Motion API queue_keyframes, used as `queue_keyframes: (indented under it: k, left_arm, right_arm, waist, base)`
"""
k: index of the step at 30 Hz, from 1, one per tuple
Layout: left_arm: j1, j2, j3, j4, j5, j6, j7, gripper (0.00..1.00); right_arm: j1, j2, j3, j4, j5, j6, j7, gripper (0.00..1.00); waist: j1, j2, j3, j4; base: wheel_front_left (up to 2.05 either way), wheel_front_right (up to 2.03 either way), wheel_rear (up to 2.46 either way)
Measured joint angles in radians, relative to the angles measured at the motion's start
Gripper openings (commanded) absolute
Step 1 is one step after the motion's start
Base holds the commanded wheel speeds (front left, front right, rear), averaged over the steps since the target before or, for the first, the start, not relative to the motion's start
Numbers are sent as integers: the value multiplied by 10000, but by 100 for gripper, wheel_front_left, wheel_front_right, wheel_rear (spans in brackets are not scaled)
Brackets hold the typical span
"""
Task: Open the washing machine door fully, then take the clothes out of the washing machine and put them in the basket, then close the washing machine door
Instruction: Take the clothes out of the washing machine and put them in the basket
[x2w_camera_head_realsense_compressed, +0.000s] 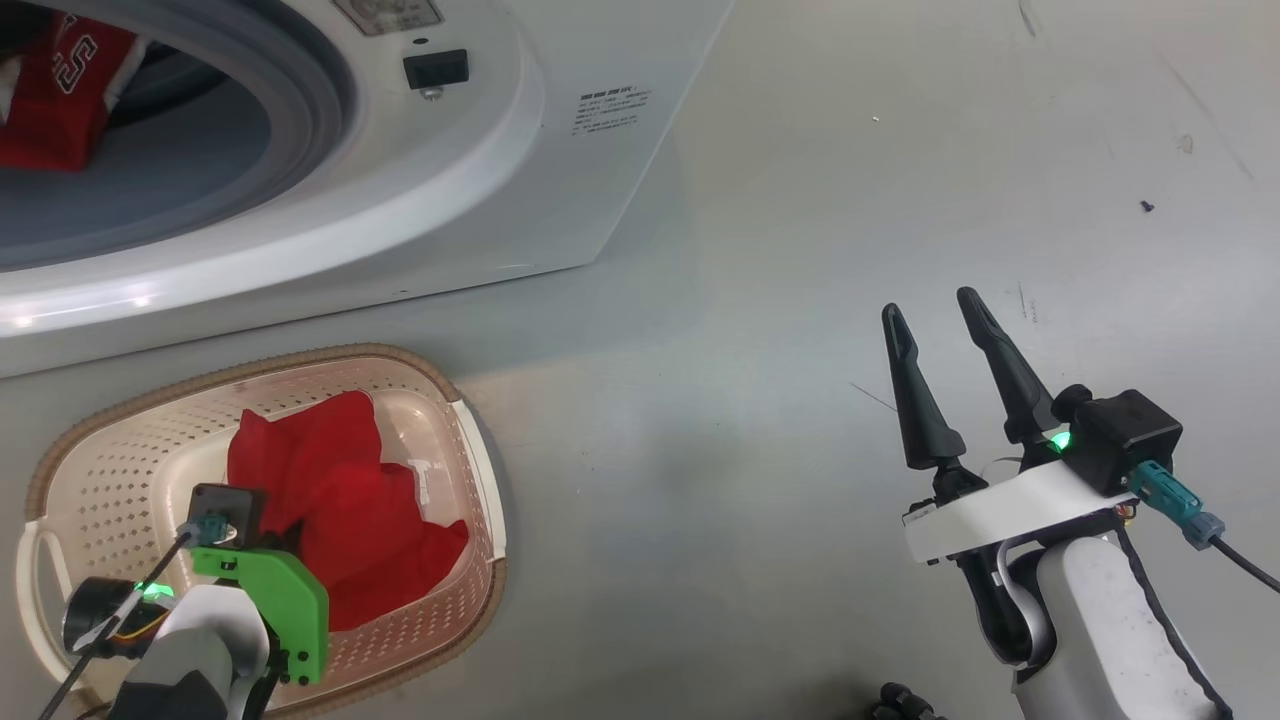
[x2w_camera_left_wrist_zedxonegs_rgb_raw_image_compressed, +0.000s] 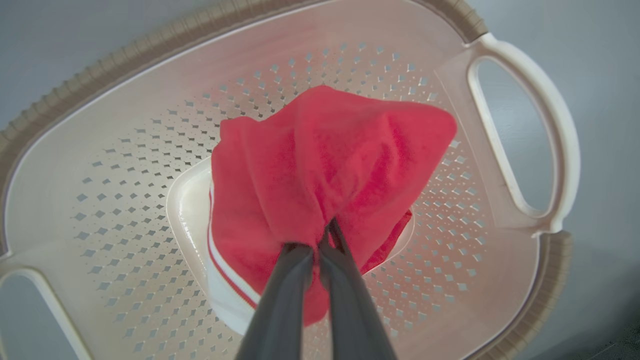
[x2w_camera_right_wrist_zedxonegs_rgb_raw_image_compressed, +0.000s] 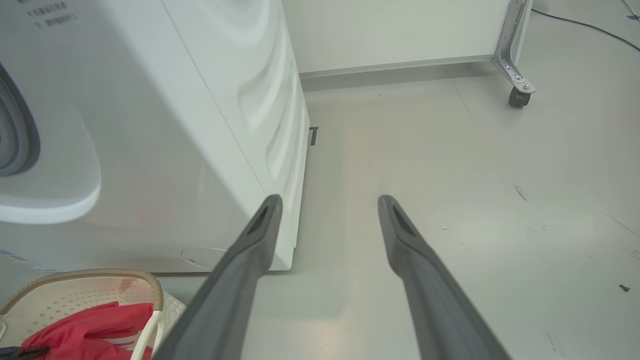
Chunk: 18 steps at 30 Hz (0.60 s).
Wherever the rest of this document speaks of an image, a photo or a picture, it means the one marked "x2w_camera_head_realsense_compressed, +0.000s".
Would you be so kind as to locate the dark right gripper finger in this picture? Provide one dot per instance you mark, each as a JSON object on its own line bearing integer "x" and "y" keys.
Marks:
{"x": 1010, "y": 380}
{"x": 920, "y": 410}

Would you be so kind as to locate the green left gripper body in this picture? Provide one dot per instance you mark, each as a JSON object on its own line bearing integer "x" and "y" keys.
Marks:
{"x": 290, "y": 610}

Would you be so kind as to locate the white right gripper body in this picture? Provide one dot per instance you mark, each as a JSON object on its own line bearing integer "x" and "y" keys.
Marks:
{"x": 1010, "y": 510}

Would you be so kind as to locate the plain red garment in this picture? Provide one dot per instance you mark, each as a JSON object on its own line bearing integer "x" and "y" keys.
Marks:
{"x": 350, "y": 500}

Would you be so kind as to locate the red garment with white trim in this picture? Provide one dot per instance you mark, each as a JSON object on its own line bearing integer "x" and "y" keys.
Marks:
{"x": 50, "y": 100}

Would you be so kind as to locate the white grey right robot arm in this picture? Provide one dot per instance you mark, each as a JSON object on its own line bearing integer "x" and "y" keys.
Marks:
{"x": 1100, "y": 630}

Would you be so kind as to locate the cream perforated laundry basket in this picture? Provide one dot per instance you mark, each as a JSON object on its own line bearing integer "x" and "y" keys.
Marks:
{"x": 120, "y": 480}

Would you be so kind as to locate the white front-load washing machine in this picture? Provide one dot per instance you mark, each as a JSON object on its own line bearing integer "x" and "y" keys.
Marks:
{"x": 450, "y": 200}

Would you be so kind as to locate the grey rubber door gasket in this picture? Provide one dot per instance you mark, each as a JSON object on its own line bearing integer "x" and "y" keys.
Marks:
{"x": 310, "y": 110}

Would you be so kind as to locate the black door latch socket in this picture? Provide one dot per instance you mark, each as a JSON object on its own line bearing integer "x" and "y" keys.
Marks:
{"x": 436, "y": 68}

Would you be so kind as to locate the black cylindrical left gripper motor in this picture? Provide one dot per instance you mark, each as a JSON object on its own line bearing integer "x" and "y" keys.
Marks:
{"x": 92, "y": 615}

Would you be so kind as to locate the grey warning sticker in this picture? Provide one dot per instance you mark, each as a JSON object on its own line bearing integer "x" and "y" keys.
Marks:
{"x": 388, "y": 14}

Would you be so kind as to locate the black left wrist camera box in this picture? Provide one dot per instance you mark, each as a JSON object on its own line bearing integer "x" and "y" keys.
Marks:
{"x": 235, "y": 505}

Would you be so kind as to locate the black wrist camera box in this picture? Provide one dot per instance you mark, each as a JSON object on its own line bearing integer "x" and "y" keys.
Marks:
{"x": 1125, "y": 435}
{"x": 235, "y": 505}

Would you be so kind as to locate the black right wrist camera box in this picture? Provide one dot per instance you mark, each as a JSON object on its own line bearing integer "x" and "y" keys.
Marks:
{"x": 1125, "y": 435}

